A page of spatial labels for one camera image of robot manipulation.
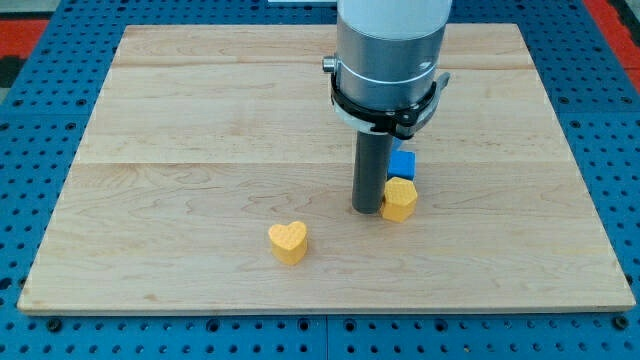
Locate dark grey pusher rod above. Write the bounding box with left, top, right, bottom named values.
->
left=352, top=132, right=393, bottom=214

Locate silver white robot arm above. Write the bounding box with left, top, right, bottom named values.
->
left=323, top=0, right=452, bottom=140

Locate black clamp ring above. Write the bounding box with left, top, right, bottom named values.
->
left=329, top=72, right=451, bottom=141

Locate blue cube block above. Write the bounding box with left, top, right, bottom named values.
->
left=387, top=138, right=416, bottom=180

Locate yellow hexagon block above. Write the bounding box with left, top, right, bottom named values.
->
left=381, top=177, right=418, bottom=223

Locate yellow heart block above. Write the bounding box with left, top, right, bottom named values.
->
left=268, top=221, right=308, bottom=265

